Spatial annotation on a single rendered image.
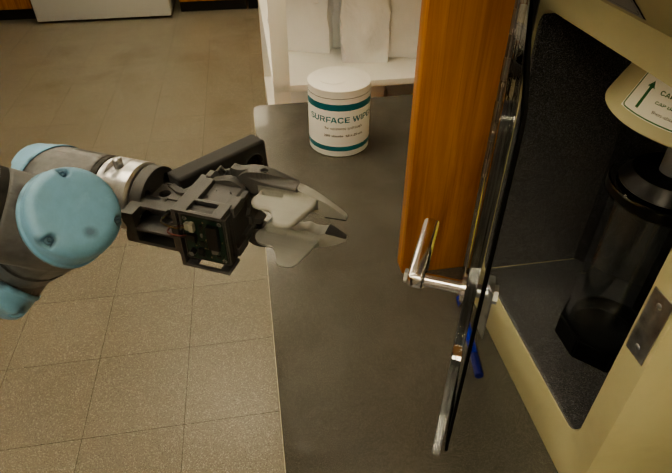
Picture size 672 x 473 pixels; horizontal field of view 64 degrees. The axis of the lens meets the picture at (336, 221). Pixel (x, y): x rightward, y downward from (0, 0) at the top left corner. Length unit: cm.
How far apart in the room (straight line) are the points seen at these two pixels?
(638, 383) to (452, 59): 40
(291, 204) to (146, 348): 160
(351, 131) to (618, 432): 75
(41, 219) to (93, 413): 156
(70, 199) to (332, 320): 45
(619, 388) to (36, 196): 50
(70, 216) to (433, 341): 51
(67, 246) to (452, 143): 49
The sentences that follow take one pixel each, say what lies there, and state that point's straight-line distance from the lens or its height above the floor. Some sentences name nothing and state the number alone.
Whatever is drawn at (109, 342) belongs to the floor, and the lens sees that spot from 214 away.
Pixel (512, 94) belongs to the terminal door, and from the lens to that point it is 35.
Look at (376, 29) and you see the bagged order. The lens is 162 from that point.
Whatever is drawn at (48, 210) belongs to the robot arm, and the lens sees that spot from 45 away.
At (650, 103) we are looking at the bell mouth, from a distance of 51.
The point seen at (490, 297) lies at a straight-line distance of 47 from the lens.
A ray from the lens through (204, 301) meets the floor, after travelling 218.
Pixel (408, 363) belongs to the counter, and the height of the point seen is 94.
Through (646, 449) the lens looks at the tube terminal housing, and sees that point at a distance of 65.
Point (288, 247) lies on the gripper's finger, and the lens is 54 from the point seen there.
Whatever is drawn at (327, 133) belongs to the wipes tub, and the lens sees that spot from 112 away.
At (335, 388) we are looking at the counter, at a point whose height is 94.
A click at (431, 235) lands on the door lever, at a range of 52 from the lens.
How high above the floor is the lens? 153
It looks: 38 degrees down
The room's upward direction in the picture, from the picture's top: straight up
